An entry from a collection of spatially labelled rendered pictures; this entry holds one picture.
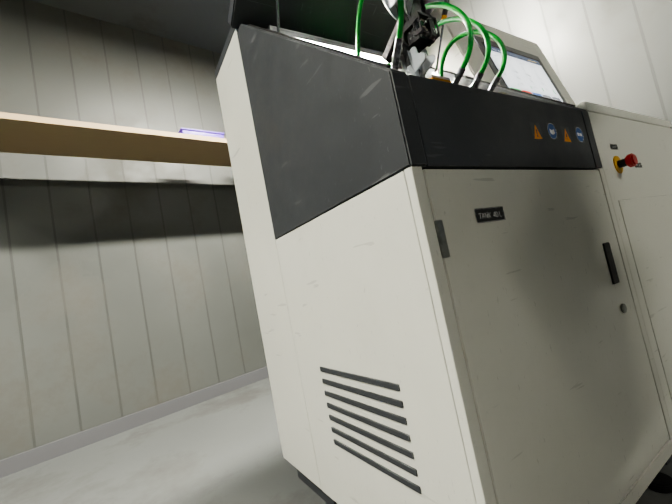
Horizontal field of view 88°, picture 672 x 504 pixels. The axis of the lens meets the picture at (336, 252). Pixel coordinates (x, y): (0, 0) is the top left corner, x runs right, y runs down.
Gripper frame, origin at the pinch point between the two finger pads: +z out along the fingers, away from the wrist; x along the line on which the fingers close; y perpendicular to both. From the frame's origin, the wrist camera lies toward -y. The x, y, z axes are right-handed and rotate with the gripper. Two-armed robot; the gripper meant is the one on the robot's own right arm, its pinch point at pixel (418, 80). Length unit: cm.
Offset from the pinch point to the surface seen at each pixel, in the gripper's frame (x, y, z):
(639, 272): 40, 23, 62
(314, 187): -34.8, -6.9, 27.0
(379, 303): -35, 8, 55
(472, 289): -27, 23, 55
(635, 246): 42, 23, 55
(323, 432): -35, -27, 87
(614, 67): 174, -6, -38
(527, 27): 169, -41, -88
